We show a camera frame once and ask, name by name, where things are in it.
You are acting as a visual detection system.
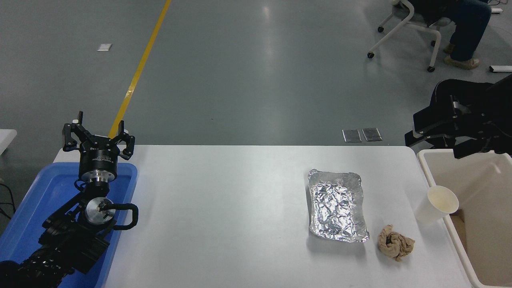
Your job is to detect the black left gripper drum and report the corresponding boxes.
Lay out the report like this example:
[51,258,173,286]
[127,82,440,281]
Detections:
[78,142,120,173]

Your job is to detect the white paper cup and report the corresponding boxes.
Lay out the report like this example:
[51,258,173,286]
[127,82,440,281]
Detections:
[415,185,460,224]

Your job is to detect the blue plastic tray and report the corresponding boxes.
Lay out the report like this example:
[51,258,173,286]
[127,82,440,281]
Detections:
[0,162,138,288]

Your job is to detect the white side table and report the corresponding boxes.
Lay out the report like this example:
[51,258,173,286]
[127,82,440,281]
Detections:
[0,129,18,156]

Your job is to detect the crumpled foil tray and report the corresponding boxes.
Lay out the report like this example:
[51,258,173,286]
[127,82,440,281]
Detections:
[307,169,370,243]

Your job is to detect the crumpled tan paper ball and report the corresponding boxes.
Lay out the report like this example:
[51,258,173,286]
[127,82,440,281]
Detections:
[378,224,415,262]

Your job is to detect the white wheeled chair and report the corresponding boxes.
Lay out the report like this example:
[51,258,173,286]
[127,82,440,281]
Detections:
[367,0,456,73]

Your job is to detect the seated person on white chair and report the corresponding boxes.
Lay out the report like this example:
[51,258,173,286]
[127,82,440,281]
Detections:
[412,0,493,70]

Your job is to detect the large pale bin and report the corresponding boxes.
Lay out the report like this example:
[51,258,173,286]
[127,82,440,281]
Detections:
[417,149,512,288]

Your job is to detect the black cable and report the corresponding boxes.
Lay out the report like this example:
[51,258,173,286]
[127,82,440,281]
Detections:
[0,178,16,220]

